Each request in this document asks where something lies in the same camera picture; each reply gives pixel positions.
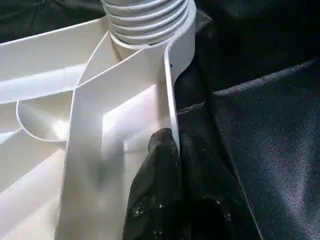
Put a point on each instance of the white plastic table top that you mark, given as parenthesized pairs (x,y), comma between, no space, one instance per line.
(65,100)

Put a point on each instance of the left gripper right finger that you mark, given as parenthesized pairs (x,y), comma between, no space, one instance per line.
(215,200)

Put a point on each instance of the white plastic table leg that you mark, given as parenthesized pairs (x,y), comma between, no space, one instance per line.
(147,20)

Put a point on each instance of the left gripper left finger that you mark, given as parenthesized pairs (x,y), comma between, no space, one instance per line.
(155,200)

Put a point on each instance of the black plastic mat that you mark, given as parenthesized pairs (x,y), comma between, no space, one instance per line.
(265,130)

